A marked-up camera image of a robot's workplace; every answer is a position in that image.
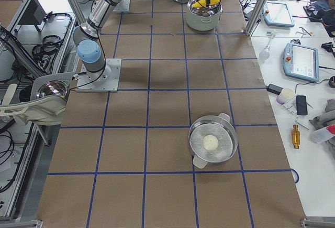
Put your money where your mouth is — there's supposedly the yellow toy corn cob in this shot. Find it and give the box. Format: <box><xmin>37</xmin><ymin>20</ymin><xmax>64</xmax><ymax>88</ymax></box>
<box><xmin>193</xmin><ymin>0</ymin><xmax>220</xmax><ymax>8</ymax></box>

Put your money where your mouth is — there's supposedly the pale green cooking pot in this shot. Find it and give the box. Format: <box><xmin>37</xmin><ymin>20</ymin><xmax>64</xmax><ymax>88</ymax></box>
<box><xmin>185</xmin><ymin>0</ymin><xmax>223</xmax><ymax>31</ymax></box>

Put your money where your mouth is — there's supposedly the steel steamer pot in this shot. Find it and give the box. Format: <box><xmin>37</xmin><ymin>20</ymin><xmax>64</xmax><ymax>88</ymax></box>
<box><xmin>188</xmin><ymin>113</ymin><xmax>238</xmax><ymax>169</ymax></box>

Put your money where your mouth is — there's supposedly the far teach pendant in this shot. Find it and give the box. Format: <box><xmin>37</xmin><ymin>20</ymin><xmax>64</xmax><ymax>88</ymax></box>
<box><xmin>262</xmin><ymin>2</ymin><xmax>295</xmax><ymax>28</ymax></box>

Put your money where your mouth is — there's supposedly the teach pendant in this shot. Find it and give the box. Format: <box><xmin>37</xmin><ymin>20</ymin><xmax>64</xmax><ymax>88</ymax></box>
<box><xmin>262</xmin><ymin>2</ymin><xmax>295</xmax><ymax>28</ymax></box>
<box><xmin>282</xmin><ymin>43</ymin><xmax>319</xmax><ymax>83</ymax></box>

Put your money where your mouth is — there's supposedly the black power adapter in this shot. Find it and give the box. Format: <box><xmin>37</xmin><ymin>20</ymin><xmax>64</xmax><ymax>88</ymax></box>
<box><xmin>266</xmin><ymin>84</ymin><xmax>283</xmax><ymax>95</ymax></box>

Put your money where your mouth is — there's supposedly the near teach pendant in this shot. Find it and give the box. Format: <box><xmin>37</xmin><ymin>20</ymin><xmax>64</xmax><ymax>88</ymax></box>
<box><xmin>282</xmin><ymin>43</ymin><xmax>319</xmax><ymax>83</ymax></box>

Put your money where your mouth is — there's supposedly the white jar with lid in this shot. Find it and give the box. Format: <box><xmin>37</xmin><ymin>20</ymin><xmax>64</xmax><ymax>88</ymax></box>
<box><xmin>276</xmin><ymin>88</ymin><xmax>295</xmax><ymax>105</ymax></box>

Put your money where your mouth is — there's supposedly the white steamed bun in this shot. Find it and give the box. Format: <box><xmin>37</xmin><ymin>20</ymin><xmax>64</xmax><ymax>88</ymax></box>
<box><xmin>202</xmin><ymin>135</ymin><xmax>219</xmax><ymax>151</ymax></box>

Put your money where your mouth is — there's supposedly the black smartphone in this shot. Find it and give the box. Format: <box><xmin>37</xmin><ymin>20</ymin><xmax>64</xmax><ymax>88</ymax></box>
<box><xmin>296</xmin><ymin>95</ymin><xmax>308</xmax><ymax>116</ymax></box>

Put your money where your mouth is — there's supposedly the gold brass fitting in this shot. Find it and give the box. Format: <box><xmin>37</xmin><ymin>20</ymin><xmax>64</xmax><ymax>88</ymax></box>
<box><xmin>291</xmin><ymin>124</ymin><xmax>300</xmax><ymax>149</ymax></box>

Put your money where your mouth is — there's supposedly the aluminium frame post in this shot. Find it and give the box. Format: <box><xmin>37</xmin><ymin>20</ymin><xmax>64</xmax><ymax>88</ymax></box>
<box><xmin>245</xmin><ymin>0</ymin><xmax>267</xmax><ymax>36</ymax></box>

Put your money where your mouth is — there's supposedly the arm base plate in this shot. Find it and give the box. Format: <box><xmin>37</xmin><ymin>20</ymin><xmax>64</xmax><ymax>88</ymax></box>
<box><xmin>74</xmin><ymin>58</ymin><xmax>122</xmax><ymax>92</ymax></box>
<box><xmin>113</xmin><ymin>0</ymin><xmax>131</xmax><ymax>13</ymax></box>

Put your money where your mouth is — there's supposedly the white fisheye camera mount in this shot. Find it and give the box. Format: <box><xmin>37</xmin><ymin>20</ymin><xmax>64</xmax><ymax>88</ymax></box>
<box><xmin>1</xmin><ymin>72</ymin><xmax>74</xmax><ymax>126</ymax></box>

